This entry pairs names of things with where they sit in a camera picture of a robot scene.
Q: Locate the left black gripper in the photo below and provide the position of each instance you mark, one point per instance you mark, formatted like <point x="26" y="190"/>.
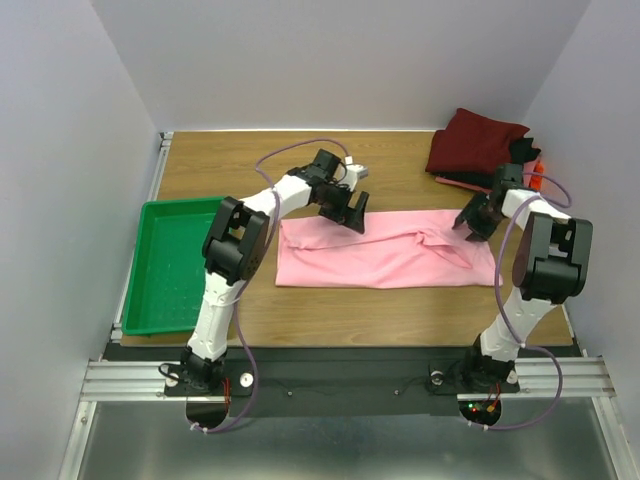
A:
<point x="340" y="216"/>

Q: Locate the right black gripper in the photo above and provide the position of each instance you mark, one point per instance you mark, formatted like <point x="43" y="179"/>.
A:
<point x="480" y="217"/>

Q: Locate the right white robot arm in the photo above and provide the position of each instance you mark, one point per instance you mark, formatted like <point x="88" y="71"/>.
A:
<point x="550" y="266"/>

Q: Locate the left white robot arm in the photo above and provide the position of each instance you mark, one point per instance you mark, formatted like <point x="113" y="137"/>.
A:
<point x="239" y="238"/>

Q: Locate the folded salmon pink t shirt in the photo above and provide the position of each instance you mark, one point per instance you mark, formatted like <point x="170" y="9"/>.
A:
<point x="467" y="186"/>

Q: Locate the folded orange t shirt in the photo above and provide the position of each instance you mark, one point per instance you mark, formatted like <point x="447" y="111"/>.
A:
<point x="535" y="180"/>

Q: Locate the folded maroon t shirt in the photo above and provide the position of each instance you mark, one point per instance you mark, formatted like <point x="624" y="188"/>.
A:
<point x="472" y="143"/>

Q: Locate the right control board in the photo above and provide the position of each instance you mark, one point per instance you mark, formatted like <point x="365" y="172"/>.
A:
<point x="486" y="412"/>

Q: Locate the green plastic tray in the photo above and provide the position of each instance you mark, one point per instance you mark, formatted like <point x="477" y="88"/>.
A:
<point x="167" y="277"/>

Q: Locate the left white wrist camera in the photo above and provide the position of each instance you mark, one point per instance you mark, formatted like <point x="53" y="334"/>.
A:
<point x="353" y="172"/>

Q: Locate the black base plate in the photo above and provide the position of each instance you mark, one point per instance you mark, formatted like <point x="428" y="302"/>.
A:
<point x="332" y="382"/>

